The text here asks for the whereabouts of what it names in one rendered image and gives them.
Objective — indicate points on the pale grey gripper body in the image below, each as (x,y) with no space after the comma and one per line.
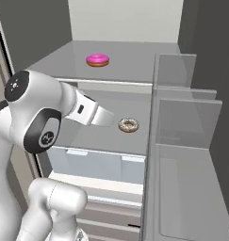
(103,116)

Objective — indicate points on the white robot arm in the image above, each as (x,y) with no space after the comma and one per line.
(31,103)

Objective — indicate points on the grey fridge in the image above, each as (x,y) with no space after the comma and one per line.
(97,94)

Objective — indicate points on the grey glass fridge shelf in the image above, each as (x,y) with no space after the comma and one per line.
(125,138)
(106,62)

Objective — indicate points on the translucent fridge drawer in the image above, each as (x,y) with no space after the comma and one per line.
(97,164)

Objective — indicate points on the grey fridge door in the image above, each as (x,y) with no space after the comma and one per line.
(188,163)

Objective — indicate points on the white sprinkled brown donut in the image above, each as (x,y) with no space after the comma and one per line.
(128,125)

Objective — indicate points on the pink frosted donut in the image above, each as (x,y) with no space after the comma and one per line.
(97,59)

